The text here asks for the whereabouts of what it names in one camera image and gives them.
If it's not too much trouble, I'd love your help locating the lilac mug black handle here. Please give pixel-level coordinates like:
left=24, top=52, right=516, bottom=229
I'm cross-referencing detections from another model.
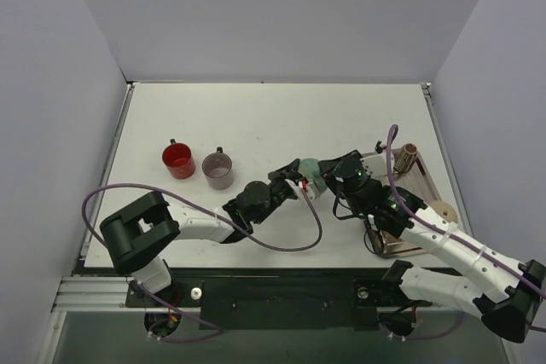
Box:
left=201, top=147, right=235, bottom=190

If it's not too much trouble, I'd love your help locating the red mug black handle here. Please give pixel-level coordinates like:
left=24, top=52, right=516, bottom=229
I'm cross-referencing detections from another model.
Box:
left=161, top=139, right=195, bottom=180

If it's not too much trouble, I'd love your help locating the teal green mug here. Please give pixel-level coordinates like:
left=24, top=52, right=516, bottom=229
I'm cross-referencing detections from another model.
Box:
left=298, top=158, right=322, bottom=182

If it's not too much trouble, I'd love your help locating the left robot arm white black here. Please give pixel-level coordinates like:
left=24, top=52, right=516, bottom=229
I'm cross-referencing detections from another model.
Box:
left=100, top=159, right=309, bottom=306

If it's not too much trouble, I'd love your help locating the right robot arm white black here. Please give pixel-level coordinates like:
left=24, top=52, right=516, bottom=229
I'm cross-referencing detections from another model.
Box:
left=318, top=151, right=545, bottom=343

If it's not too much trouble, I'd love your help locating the brown ribbed mug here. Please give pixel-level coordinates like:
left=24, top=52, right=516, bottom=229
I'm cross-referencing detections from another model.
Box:
left=393, top=143, right=418, bottom=174

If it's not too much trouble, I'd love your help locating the beige wooden mug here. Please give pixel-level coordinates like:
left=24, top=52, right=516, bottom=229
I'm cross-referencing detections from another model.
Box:
left=428, top=200, right=458, bottom=223

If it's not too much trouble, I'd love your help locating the metal tray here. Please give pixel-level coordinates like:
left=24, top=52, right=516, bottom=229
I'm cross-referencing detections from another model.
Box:
left=362, top=149, right=444, bottom=260

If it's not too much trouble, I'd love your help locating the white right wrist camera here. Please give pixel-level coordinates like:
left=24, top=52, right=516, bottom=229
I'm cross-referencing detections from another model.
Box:
left=361, top=141, right=394, bottom=179

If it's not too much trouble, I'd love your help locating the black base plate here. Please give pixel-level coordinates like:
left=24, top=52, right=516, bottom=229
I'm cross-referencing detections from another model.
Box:
left=125, top=268, right=414, bottom=331

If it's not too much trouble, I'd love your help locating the aluminium frame rail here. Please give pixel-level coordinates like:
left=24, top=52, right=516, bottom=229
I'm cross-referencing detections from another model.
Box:
left=53, top=269, right=410, bottom=312

